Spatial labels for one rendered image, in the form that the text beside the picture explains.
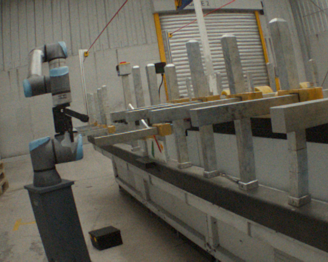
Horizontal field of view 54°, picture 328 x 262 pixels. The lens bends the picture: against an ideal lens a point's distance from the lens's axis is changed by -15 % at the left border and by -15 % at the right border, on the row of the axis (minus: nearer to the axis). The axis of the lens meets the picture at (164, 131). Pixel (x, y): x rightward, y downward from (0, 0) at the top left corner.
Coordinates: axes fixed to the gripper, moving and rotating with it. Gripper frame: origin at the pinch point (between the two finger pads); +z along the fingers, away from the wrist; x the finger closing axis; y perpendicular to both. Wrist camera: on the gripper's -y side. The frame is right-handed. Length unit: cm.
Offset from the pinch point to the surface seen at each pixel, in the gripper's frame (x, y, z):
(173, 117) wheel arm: 77, -17, -11
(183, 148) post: 23.7, -40.3, 4.9
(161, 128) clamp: 5.9, -38.7, -2.7
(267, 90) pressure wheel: 55, -63, -14
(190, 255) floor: -35, -59, 83
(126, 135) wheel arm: 2.1, -24.0, -2.2
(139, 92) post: -26, -41, -20
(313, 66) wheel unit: -2, -148, -24
